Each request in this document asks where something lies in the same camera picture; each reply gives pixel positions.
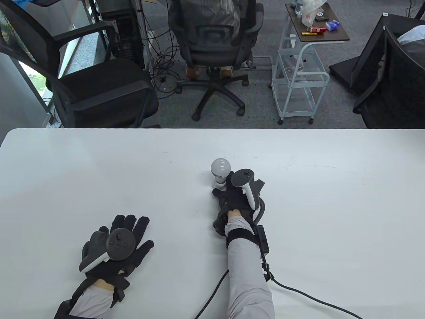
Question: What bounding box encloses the grey white left hand controller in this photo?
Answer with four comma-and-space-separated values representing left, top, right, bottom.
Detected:
79, 229, 135, 273

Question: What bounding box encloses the black left forearm strap box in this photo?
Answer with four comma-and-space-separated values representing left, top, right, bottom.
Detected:
54, 278, 97, 319

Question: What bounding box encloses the person's left hand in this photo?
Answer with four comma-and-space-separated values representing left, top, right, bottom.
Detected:
85, 214, 155, 289

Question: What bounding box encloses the black swivel office chair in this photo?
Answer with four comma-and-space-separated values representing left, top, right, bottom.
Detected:
168, 0, 264, 121

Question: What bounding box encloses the white light bulb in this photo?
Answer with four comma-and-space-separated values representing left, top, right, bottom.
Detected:
211, 159, 231, 185

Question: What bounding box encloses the person's right hand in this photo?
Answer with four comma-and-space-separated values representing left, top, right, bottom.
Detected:
212, 169, 258, 216

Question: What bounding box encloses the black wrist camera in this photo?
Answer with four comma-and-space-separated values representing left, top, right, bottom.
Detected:
213, 213, 228, 237
111, 282, 130, 303

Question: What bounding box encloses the black empty office chair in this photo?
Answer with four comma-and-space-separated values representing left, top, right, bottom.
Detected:
0, 0, 161, 129

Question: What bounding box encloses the grey white hand controller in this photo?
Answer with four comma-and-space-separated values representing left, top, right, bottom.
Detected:
231, 169, 267, 228
79, 229, 135, 273

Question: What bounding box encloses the black forearm box cable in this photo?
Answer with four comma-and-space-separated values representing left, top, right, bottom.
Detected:
261, 254, 364, 319

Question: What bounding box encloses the black monitor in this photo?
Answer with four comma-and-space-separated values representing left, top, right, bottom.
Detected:
329, 13, 425, 97

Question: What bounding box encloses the black right forearm strap box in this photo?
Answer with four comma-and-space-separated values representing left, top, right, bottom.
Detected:
226, 224, 270, 255

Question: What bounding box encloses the grey white right hand controller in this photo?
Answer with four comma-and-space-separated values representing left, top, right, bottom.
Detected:
231, 169, 267, 228

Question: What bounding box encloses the black forearm strap box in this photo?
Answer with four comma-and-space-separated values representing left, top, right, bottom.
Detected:
54, 278, 97, 319
226, 224, 270, 255

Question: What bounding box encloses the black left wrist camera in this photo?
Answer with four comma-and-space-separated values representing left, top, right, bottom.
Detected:
111, 282, 130, 303

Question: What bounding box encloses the person's left forearm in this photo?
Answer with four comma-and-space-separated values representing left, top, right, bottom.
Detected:
70, 279, 115, 318

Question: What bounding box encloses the black computer tower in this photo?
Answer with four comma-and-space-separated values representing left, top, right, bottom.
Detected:
98, 8, 146, 70

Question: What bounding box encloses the tangle of black cables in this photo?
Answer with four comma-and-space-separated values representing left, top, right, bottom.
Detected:
143, 30, 183, 98

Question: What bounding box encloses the black mesh office chair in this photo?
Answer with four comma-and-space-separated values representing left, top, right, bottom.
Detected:
353, 27, 425, 129

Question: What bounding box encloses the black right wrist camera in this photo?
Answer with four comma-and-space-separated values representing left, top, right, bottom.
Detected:
213, 213, 228, 237

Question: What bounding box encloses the clear plastic bag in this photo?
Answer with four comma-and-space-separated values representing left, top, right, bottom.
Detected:
296, 0, 327, 27

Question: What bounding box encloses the white cart with brown top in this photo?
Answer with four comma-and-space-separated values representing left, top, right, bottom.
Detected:
272, 2, 351, 125

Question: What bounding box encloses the black right camera cable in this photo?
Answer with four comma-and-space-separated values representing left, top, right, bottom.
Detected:
194, 270, 229, 319

